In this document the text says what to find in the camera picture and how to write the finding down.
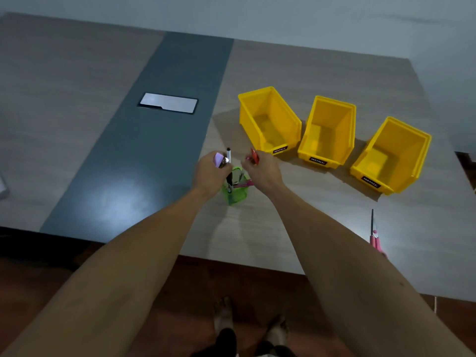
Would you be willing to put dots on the person's foot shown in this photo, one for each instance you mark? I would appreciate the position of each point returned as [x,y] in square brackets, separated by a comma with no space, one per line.
[278,329]
[223,316]

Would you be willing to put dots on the person's left forearm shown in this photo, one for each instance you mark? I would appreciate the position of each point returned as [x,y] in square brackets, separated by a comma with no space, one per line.
[111,278]

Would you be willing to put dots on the black and white marker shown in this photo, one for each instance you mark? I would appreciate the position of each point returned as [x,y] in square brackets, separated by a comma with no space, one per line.
[228,155]

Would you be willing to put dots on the green mesh pen holder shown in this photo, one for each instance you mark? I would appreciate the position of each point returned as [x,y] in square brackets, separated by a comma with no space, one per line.
[233,195]

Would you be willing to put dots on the person's left hand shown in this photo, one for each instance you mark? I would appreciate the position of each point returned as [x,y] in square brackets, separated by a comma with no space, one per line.
[209,176]

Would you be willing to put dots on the person's right foot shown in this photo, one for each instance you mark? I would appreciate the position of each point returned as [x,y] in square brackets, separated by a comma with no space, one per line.
[278,329]

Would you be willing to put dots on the pink pen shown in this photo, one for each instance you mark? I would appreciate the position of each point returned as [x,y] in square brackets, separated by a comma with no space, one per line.
[243,184]

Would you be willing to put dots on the person's right fingers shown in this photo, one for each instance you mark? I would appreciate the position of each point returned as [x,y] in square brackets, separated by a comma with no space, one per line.
[250,163]

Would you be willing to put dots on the person's right forearm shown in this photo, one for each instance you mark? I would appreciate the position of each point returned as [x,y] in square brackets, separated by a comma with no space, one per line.
[357,282]

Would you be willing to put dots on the purple eraser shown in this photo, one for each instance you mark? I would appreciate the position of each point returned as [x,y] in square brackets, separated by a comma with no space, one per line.
[218,159]

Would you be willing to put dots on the person's black shorts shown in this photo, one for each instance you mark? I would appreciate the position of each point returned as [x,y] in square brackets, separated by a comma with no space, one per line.
[238,347]

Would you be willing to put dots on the person's left foot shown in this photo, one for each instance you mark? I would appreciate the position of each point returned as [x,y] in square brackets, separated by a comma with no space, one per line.
[223,316]

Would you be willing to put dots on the yellow plastic storage bin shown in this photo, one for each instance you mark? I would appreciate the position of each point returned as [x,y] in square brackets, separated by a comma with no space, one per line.
[327,133]
[269,120]
[390,156]

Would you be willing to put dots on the red pen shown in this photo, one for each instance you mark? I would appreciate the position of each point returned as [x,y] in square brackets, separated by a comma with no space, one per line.
[254,156]

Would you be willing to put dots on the person's right hand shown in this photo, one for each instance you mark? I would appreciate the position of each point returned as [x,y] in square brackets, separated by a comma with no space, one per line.
[264,173]

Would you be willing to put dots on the person's left fingers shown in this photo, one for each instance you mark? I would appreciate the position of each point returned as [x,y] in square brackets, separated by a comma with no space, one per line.
[225,169]

